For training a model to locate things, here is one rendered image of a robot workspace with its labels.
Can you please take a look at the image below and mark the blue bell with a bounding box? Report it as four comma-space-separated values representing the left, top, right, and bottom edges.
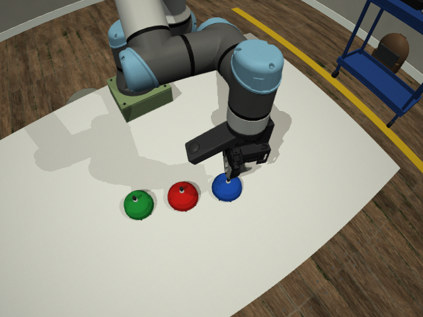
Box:
211, 173, 242, 202

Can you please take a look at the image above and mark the red dome bell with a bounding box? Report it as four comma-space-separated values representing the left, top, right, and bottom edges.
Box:
167, 182, 198, 211

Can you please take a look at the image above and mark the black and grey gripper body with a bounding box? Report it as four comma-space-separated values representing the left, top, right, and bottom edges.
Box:
224, 117, 275, 167

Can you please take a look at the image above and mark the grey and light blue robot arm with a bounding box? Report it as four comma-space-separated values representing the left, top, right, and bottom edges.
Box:
108, 0, 284, 164

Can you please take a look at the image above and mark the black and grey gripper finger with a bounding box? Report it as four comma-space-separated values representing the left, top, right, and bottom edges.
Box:
225, 162, 252, 179
223, 151, 228, 174

